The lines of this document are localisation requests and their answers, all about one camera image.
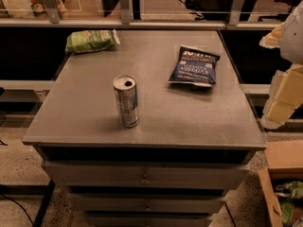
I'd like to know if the green jalapeno chip bag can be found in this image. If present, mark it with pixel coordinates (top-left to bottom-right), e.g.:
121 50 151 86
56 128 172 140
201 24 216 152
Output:
65 30 120 54

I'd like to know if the blue salt vinegar chip bag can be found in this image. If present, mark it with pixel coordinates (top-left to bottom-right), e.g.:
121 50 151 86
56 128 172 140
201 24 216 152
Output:
169 45 221 87

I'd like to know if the silver redbull can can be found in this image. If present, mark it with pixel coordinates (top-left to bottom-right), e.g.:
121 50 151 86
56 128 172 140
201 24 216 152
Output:
113 75 139 128

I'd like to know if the drawer with knob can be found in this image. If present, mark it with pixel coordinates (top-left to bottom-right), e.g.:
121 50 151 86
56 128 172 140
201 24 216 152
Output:
42 161 249 190
68 193 224 214
84 213 212 227

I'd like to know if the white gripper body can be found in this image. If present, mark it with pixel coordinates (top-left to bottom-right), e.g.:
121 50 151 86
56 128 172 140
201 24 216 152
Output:
280 1 303 64

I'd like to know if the black floor cable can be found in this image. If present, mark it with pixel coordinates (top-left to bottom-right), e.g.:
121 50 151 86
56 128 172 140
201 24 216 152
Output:
0 192 35 227

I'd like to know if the cardboard box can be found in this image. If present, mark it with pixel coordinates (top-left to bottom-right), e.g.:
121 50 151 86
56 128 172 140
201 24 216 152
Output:
258 140 303 227

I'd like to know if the middle drawer with knob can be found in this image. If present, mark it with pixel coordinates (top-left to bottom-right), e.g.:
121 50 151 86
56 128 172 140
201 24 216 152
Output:
68 193 224 214

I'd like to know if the green bag in box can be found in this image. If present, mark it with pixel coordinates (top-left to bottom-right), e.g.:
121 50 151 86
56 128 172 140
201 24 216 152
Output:
274 181 303 227

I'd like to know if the wooden shelf with metal posts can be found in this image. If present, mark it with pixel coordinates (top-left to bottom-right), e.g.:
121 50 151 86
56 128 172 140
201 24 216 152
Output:
0 0 303 30

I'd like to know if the bottom drawer with knob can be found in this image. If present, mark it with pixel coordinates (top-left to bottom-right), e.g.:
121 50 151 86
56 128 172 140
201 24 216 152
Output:
84 213 212 227

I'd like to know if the top drawer with knob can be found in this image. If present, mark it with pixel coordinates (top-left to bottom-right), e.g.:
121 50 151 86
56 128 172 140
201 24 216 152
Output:
42 161 249 190

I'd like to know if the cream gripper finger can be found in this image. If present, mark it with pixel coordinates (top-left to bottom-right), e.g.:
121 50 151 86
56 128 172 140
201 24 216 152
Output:
259 23 284 49
260 63 303 130

